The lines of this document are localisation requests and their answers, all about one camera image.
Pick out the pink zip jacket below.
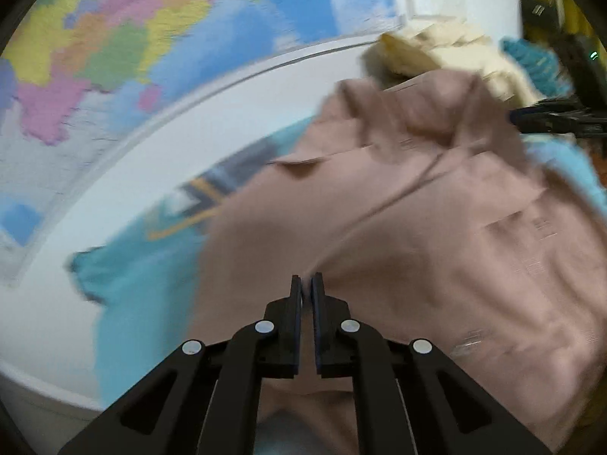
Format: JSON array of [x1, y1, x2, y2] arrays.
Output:
[[188, 70, 606, 450]]

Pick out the teal patterned bed sheet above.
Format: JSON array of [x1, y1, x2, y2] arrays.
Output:
[[68, 119, 310, 407]]

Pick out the cream yellow garment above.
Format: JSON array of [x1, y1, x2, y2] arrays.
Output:
[[376, 20, 545, 108]]

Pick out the white wall switch panel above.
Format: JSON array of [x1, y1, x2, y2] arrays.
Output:
[[405, 0, 467, 20]]

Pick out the colourful wall map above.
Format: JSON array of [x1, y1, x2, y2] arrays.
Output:
[[1, 0, 398, 281]]

